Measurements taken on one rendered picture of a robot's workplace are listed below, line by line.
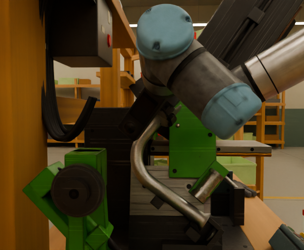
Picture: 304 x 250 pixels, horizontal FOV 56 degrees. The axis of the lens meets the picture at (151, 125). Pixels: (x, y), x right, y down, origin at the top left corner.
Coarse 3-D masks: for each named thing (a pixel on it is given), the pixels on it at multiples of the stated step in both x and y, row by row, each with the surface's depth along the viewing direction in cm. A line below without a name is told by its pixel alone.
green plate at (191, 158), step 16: (176, 128) 72; (192, 128) 71; (176, 144) 71; (192, 144) 71; (208, 144) 70; (176, 160) 70; (192, 160) 70; (208, 160) 70; (176, 176) 69; (192, 176) 69
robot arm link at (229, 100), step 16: (192, 64) 37; (208, 64) 37; (176, 80) 38; (192, 80) 37; (208, 80) 36; (224, 80) 36; (240, 80) 37; (176, 96) 40; (192, 96) 37; (208, 96) 36; (224, 96) 35; (240, 96) 35; (256, 96) 37; (192, 112) 39; (208, 112) 36; (224, 112) 35; (240, 112) 35; (256, 112) 38; (208, 128) 40; (224, 128) 36
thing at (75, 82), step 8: (56, 80) 943; (64, 80) 917; (72, 80) 917; (80, 80) 918; (88, 80) 920; (80, 88) 955; (80, 96) 957; (48, 136) 932; (80, 136) 928; (80, 144) 965
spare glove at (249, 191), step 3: (234, 180) 126; (237, 183) 121; (240, 183) 121; (243, 186) 117; (246, 186) 117; (246, 189) 112; (249, 189) 112; (252, 189) 112; (246, 192) 109; (249, 192) 109; (252, 192) 110; (255, 192) 109; (246, 195) 109; (249, 195) 108; (252, 195) 110; (255, 195) 110
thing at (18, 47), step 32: (0, 0) 47; (32, 0) 55; (0, 32) 47; (32, 32) 55; (0, 64) 47; (32, 64) 55; (0, 96) 48; (32, 96) 55; (0, 128) 48; (32, 128) 55; (0, 160) 48; (32, 160) 55; (0, 192) 49; (0, 224) 49; (32, 224) 55
